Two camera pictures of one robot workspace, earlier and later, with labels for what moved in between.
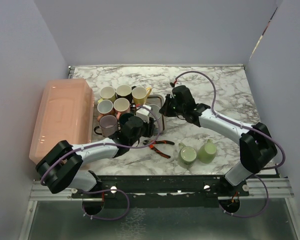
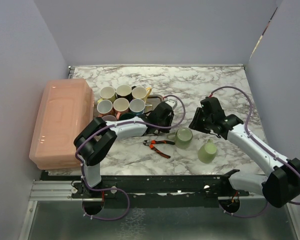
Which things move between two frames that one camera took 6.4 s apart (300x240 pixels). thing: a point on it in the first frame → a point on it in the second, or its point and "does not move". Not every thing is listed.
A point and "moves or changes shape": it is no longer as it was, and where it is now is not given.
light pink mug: x=121 y=105 does not move
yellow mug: x=140 y=95 does not move
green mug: x=206 y=153 does not move
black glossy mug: x=125 y=91 does not move
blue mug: x=155 y=110 moves or changes shape
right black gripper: x=167 y=112 → x=195 y=124
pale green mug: x=187 y=154 → x=183 y=136
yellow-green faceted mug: x=107 y=93 does not move
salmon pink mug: x=105 y=107 does not move
